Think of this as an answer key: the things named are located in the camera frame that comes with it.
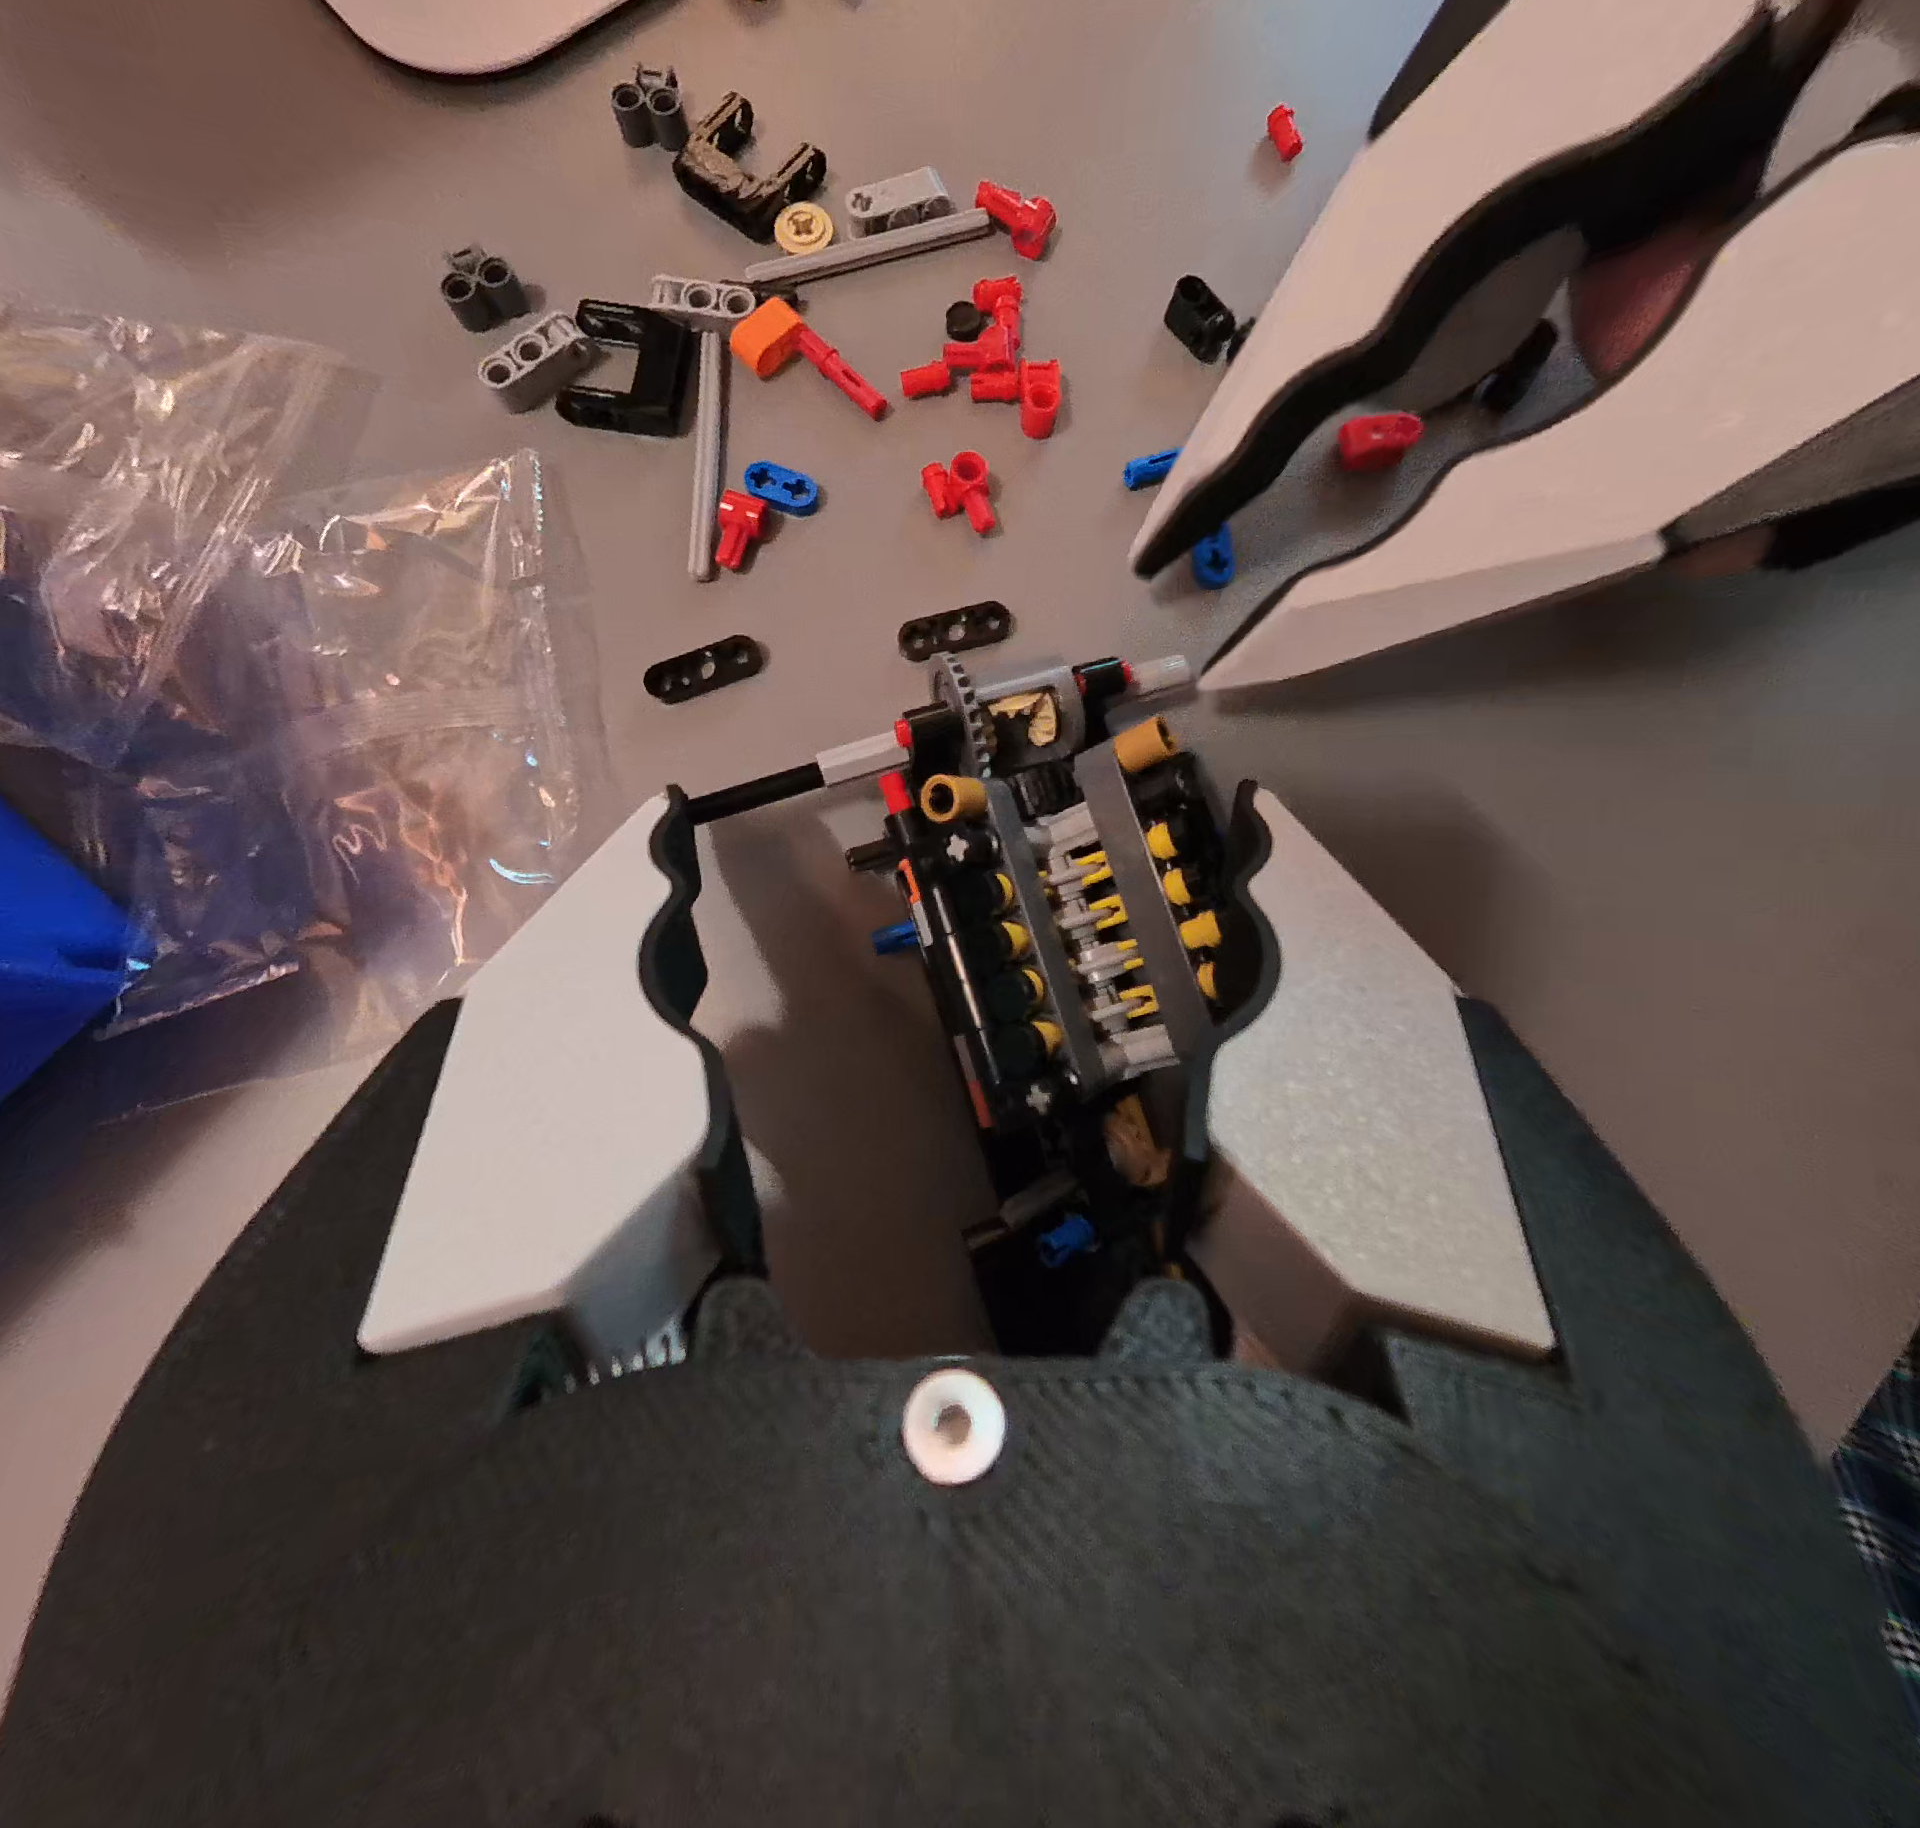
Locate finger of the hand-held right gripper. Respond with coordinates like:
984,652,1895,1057
1197,118,1920,697
1127,0,1798,586

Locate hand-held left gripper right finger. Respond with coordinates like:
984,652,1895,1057
1182,777,1562,1378

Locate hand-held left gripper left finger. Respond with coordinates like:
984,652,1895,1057
354,783,773,1381

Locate lego car chassis model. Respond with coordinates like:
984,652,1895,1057
666,648,1280,1357

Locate red lego pins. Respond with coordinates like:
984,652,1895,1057
897,272,1068,536

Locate black lego pin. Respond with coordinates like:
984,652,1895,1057
1476,320,1562,414

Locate black lego connector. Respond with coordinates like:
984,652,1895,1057
1164,275,1240,367

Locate black thin lego liftarm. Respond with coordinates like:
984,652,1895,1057
896,601,1016,659
642,634,767,703

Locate long grey lego axle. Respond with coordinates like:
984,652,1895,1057
685,325,734,582
744,205,994,286

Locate red lego axle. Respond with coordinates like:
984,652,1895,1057
801,325,890,425

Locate orange lego connector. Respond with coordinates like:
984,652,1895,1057
729,296,812,384

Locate dark grey double lego connector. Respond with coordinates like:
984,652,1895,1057
437,245,532,331
608,60,692,149

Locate clear plastic bag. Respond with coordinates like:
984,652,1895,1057
0,296,384,764
46,445,605,1041

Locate blue storage box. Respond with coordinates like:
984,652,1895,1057
0,791,147,1109

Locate person's plaid pants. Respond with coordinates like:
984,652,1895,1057
1828,1346,1920,1611

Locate black lego bracket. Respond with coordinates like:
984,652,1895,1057
553,296,701,440
670,90,831,245

